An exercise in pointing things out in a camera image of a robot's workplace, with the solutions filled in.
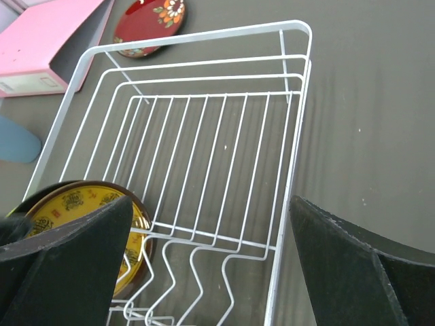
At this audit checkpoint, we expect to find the white wire dish rack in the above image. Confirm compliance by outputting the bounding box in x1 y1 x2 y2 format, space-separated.
25 20 313 325

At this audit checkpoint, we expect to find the pink ring binder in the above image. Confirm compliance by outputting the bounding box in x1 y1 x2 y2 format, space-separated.
1 1 114 98

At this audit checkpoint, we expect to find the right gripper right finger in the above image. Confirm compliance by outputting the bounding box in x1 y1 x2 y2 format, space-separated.
290 196 434 325

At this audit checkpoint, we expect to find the black plate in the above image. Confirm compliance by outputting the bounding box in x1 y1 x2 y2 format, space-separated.
6 180 78 217

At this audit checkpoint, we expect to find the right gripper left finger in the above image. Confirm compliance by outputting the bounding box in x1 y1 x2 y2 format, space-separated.
1 214 113 325

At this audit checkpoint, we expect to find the yellow patterned plate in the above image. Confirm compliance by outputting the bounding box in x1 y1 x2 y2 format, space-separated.
25 181 154 300

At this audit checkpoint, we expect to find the blue plastic cup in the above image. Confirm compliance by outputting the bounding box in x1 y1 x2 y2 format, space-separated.
0 116 42 163

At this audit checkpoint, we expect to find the red floral plate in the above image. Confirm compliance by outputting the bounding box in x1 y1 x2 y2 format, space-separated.
113 0 187 43

